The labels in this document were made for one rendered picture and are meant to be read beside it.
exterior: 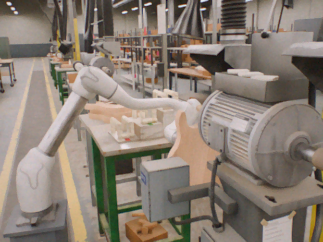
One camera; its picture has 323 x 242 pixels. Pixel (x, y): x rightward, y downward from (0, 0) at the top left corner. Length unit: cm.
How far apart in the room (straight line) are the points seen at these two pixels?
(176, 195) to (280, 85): 50
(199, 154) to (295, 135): 71
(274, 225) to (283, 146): 27
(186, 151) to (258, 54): 59
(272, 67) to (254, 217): 49
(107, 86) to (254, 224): 99
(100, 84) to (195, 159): 60
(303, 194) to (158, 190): 47
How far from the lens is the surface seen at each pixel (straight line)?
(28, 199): 169
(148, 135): 206
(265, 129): 91
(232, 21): 130
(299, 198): 99
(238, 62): 125
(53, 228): 168
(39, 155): 183
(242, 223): 110
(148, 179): 111
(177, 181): 116
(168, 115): 208
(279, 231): 111
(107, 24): 353
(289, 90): 98
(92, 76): 163
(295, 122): 95
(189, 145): 153
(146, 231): 250
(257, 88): 96
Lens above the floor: 156
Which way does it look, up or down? 14 degrees down
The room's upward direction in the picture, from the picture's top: 1 degrees counter-clockwise
